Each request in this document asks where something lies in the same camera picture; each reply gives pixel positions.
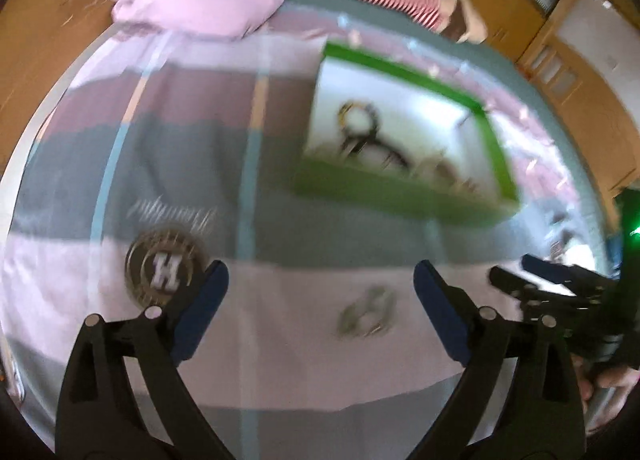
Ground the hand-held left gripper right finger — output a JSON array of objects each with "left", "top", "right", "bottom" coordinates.
[{"left": 405, "top": 260, "right": 587, "bottom": 460}]

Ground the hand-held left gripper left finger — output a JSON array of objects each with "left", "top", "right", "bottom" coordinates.
[{"left": 55, "top": 260, "right": 236, "bottom": 460}]

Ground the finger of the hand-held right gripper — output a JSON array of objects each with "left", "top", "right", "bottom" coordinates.
[
  {"left": 521, "top": 254, "right": 608, "bottom": 292},
  {"left": 489, "top": 265, "right": 571, "bottom": 312}
]

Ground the silver chain bracelet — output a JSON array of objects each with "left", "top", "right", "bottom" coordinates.
[{"left": 336, "top": 286, "right": 399, "bottom": 339}]

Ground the green cardboard box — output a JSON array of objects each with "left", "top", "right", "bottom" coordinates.
[{"left": 292, "top": 40, "right": 524, "bottom": 229}]

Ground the black wristband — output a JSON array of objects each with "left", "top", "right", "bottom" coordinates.
[{"left": 372, "top": 132, "right": 417, "bottom": 174}]

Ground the black and gold bead bracelet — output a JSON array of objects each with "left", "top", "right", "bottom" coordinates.
[{"left": 336, "top": 99, "right": 382, "bottom": 139}]

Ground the person's right hand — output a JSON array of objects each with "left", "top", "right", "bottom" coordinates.
[{"left": 575, "top": 357, "right": 640, "bottom": 438}]

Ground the patchwork printed bedsheet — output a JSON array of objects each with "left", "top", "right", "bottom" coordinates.
[{"left": 0, "top": 0, "right": 626, "bottom": 453}]

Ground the wooden footboard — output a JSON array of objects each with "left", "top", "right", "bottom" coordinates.
[{"left": 517, "top": 0, "right": 640, "bottom": 202}]

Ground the wooden headboard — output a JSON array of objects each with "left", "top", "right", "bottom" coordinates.
[{"left": 0, "top": 0, "right": 132, "bottom": 176}]

